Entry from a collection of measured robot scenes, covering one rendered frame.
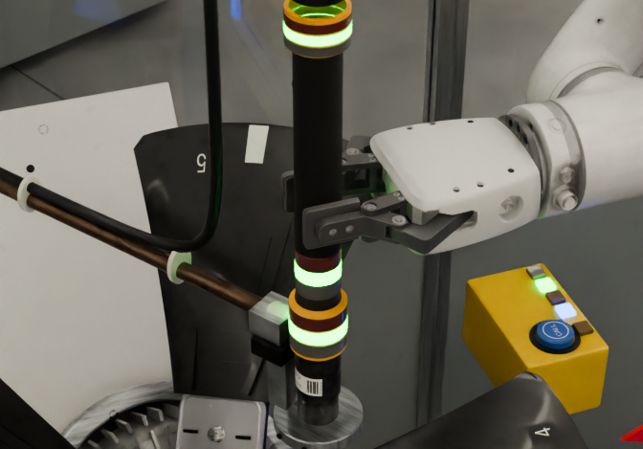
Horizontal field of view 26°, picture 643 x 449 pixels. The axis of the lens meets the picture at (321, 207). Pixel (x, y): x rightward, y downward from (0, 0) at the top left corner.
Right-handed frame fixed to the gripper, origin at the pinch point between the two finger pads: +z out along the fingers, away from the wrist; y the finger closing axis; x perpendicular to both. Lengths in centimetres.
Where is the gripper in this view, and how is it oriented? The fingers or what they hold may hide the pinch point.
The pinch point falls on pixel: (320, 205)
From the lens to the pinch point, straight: 97.3
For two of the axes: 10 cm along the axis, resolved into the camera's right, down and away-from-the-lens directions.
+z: -9.4, 2.0, -2.7
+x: 0.0, -8.1, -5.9
